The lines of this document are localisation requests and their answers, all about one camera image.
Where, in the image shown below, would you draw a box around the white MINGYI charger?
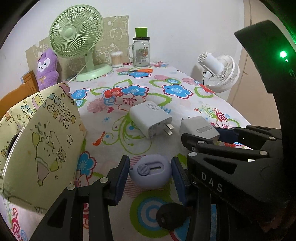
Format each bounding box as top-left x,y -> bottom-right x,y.
179,116 -> 220,144

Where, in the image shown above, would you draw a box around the white 45W charger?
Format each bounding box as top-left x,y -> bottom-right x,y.
129,101 -> 174,140

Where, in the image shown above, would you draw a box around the yellow fabric storage box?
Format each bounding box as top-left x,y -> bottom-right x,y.
1,83 -> 86,213

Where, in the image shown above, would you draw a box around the black key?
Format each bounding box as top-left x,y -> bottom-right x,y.
156,203 -> 188,231

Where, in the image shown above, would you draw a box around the floral tablecloth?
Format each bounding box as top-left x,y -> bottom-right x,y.
1,63 -> 248,240

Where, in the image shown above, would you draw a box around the white standing fan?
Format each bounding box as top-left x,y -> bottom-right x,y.
198,52 -> 240,93

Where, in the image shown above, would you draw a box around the glass jar green lid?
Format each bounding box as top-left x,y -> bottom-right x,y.
128,27 -> 150,67

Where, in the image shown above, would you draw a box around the cotton swab container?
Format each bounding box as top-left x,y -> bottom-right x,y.
111,51 -> 123,68

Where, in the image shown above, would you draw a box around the beige cartoon board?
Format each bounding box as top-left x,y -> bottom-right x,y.
26,16 -> 130,81

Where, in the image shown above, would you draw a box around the wooden chair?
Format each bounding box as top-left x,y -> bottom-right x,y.
0,71 -> 39,118

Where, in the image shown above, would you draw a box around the purple plush toy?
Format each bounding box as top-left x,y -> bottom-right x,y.
36,48 -> 59,91

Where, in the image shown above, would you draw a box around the green desk fan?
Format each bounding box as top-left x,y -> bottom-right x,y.
49,4 -> 112,82

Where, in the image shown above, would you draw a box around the orange handled scissors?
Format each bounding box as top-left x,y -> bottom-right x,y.
126,68 -> 153,73

